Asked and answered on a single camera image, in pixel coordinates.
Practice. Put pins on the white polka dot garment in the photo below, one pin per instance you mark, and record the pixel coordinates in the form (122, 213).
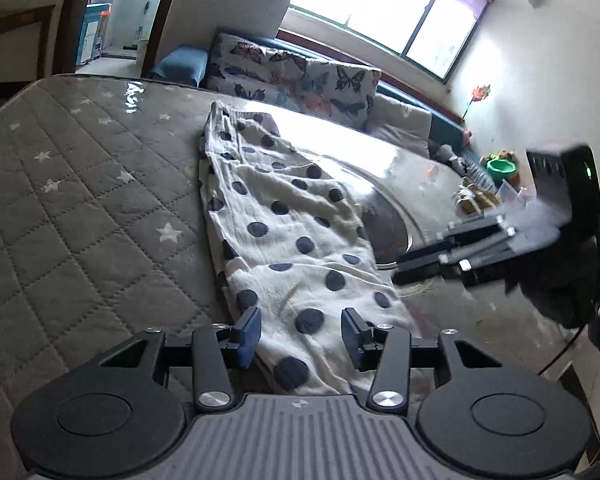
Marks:
(286, 238)

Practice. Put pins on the grey quilted star mat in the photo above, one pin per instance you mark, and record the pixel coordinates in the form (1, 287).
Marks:
(102, 232)

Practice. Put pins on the window with green frame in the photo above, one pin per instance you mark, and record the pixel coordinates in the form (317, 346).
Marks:
(431, 34)

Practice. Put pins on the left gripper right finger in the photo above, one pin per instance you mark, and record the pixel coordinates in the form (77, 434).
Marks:
(389, 352)

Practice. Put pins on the beige plain cushion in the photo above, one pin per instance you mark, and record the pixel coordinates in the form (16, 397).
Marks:
(400, 124)

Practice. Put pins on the blue sofa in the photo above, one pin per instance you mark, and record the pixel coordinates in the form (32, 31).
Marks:
(187, 65)

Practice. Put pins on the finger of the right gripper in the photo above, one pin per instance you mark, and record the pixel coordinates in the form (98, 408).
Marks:
(424, 262)
(467, 264)

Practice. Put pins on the green bowl toy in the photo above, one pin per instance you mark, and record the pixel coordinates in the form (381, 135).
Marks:
(501, 169)

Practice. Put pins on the grey stuffed toy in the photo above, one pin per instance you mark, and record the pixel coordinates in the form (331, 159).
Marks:
(445, 154)

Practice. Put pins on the butterfly print pillow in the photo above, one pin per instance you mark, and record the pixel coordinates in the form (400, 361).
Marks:
(240, 67)
(339, 92)

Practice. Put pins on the colourful pinwheel flower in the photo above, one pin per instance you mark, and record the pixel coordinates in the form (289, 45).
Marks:
(477, 95)

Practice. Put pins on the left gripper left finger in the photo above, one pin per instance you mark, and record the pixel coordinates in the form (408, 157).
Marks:
(210, 352)

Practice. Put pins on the blue white cabinet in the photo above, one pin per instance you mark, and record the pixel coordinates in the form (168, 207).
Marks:
(92, 32)

